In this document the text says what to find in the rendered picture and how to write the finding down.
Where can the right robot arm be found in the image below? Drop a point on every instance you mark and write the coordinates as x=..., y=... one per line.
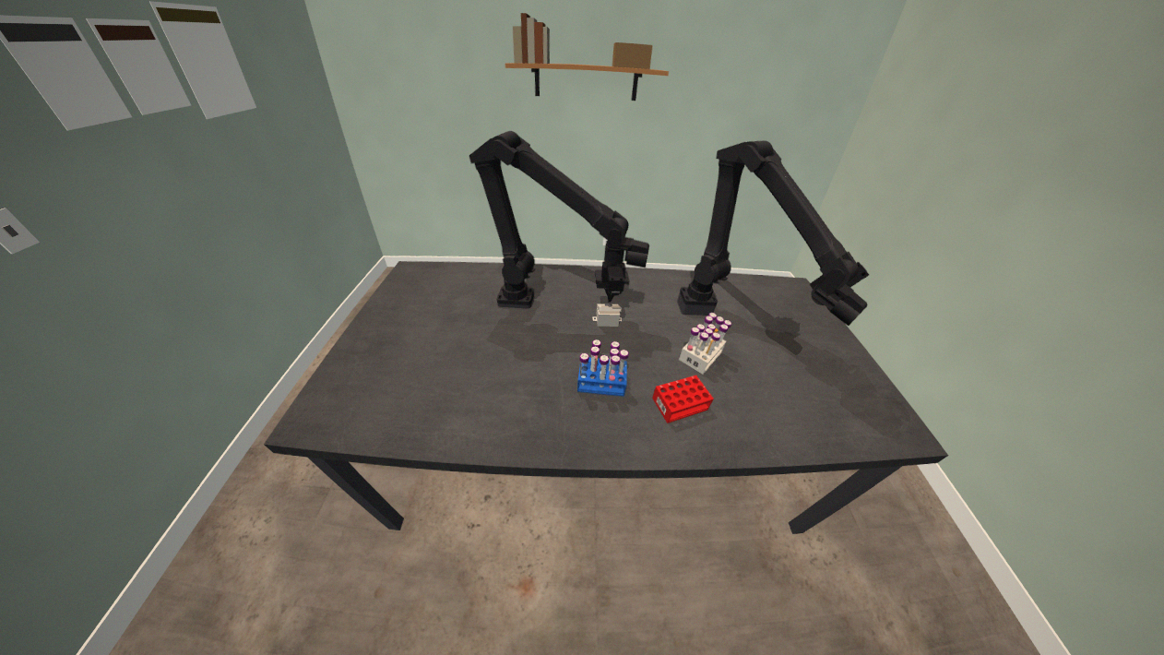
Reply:
x=518, y=261

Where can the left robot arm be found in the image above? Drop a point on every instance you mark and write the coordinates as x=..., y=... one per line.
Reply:
x=757, y=156

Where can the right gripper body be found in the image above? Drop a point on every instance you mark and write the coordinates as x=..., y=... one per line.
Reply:
x=604, y=285

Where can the white test tube rack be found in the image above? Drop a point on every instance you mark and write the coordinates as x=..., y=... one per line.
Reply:
x=697, y=362

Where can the red tube rack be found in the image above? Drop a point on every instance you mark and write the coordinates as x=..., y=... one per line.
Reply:
x=697, y=397

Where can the blue test tube rack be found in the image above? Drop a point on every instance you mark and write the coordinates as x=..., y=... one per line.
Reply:
x=596, y=389

